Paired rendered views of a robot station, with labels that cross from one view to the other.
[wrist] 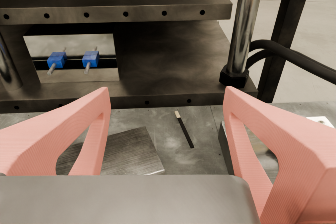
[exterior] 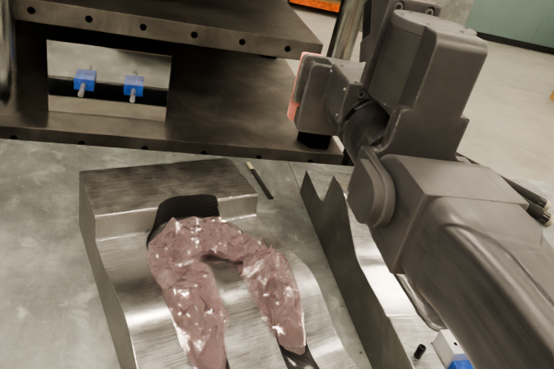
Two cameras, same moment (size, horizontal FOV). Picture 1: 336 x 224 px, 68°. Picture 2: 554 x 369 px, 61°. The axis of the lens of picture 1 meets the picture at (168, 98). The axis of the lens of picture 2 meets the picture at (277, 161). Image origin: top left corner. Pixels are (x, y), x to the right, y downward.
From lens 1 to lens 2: 42 cm
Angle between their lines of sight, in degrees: 16
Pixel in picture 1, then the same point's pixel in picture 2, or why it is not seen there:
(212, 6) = (299, 44)
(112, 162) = (201, 182)
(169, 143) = not seen: hidden behind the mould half
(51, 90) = (68, 121)
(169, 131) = not seen: hidden behind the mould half
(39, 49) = (63, 60)
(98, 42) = (149, 63)
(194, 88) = (266, 142)
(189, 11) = (272, 44)
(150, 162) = (241, 186)
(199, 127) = (276, 180)
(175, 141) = not seen: hidden behind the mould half
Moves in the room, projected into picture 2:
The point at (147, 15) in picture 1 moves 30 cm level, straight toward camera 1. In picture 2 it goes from (220, 40) to (241, 93)
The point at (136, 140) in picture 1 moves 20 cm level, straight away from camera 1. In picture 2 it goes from (222, 167) to (199, 115)
